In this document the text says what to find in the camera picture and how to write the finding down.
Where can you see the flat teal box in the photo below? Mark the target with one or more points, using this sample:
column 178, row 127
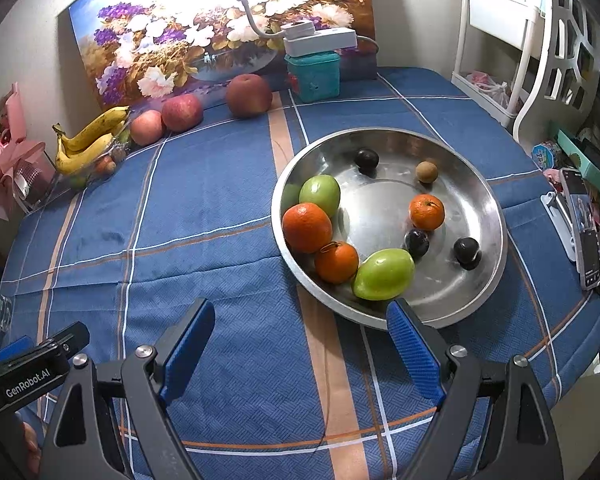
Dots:
column 580, row 160

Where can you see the round green fruit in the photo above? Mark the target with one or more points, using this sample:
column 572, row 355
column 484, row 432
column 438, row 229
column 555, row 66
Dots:
column 321, row 195

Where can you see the large orange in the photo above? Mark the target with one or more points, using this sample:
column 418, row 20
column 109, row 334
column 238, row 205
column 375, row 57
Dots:
column 306, row 227

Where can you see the flower painting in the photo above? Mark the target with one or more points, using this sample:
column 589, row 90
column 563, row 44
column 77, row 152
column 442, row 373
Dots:
column 155, row 50

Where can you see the blue plaid tablecloth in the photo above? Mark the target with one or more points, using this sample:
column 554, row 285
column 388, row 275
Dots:
column 205, row 210

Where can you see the white shelf cart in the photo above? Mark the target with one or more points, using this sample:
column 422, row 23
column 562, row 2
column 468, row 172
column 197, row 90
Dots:
column 500, row 15

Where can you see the black smartphone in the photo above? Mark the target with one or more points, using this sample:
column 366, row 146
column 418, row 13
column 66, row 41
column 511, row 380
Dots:
column 587, row 250

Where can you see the yellow banana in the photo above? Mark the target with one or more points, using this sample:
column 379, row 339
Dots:
column 80, row 160
column 100, row 127

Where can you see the small orange fruit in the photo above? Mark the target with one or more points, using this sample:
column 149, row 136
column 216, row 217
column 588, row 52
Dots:
column 105, row 165

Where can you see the dark purple plum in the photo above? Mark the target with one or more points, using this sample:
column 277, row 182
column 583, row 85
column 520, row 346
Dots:
column 467, row 252
column 366, row 161
column 416, row 243

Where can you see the pale pink apple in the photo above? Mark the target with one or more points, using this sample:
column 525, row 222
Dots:
column 146, row 128

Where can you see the pink plastic bag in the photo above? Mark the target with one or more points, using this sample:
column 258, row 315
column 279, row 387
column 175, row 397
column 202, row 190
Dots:
column 490, row 87

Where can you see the small green fruit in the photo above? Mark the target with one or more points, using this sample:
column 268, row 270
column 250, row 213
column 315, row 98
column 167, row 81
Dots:
column 78, row 181

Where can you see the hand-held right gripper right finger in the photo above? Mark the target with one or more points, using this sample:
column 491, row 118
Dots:
column 415, row 355

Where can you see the teal plastic box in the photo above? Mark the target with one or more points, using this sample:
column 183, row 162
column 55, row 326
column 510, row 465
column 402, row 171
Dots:
column 314, row 79

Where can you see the white power strip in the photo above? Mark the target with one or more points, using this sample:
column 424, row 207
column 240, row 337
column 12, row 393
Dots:
column 320, row 40

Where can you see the oval green fruit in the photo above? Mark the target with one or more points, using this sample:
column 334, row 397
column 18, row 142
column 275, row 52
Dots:
column 382, row 275

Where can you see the white phone stand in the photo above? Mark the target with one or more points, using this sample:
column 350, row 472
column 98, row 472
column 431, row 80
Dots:
column 555, row 210

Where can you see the round printed tin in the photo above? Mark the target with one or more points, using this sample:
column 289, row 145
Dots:
column 547, row 154

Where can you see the pink flower bouquet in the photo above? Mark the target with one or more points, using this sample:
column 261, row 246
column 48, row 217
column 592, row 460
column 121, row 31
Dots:
column 5, row 155

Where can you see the small tangerine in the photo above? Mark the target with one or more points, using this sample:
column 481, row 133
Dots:
column 426, row 212

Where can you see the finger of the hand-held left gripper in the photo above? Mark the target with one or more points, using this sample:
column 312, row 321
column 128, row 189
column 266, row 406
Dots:
column 65, row 337

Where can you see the tangerine with leaf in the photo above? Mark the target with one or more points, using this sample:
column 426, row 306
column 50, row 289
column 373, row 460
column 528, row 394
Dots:
column 336, row 262

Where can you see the stainless steel bowl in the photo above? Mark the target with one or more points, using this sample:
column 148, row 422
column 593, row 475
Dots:
column 380, row 200

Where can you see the small brown kiwi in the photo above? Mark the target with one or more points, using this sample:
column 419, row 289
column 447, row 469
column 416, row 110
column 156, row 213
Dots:
column 426, row 171

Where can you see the clear plastic container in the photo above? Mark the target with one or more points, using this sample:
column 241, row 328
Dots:
column 30, row 182

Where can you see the person's left hand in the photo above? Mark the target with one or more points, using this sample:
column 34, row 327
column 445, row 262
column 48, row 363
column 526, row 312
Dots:
column 31, row 450

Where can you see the white decorative rack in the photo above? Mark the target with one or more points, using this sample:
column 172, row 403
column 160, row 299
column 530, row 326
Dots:
column 550, row 60

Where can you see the dark red apple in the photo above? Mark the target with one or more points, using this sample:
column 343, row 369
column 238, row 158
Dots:
column 248, row 96

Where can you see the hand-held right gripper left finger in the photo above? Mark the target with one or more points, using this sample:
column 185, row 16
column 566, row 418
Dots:
column 187, row 347

